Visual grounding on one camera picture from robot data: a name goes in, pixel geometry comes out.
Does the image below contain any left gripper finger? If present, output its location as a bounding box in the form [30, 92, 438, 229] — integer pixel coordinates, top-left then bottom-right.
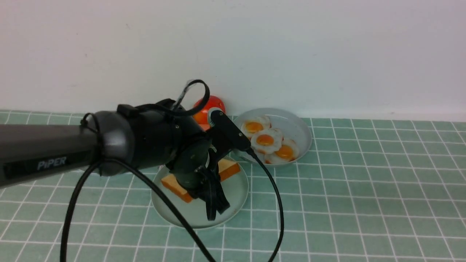
[204, 171, 217, 221]
[211, 175, 230, 214]

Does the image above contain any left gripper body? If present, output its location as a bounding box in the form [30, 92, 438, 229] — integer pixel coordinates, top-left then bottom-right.
[166, 126, 219, 199]

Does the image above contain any toast slice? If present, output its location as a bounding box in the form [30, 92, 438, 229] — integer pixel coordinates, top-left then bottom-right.
[161, 158, 240, 203]

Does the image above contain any fried egg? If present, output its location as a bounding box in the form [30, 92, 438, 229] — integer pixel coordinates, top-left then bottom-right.
[264, 138, 300, 164]
[250, 128, 283, 155]
[240, 115, 271, 140]

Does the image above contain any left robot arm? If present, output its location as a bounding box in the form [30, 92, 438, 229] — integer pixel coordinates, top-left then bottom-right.
[0, 104, 235, 221]

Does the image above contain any green center plate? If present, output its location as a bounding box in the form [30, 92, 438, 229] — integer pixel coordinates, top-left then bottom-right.
[153, 163, 249, 230]

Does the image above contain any salmon pink block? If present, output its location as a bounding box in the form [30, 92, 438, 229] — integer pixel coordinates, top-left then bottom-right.
[199, 124, 211, 131]

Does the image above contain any red tomato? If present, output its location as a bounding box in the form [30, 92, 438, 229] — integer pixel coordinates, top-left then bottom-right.
[193, 96, 226, 125]

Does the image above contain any grey-blue egg plate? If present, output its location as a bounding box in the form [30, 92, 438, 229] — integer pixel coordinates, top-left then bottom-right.
[233, 108, 312, 166]

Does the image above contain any black cable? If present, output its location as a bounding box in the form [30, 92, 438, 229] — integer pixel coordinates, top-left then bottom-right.
[60, 79, 285, 262]

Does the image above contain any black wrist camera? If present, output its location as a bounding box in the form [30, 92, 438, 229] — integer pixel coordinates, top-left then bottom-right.
[206, 108, 252, 156]

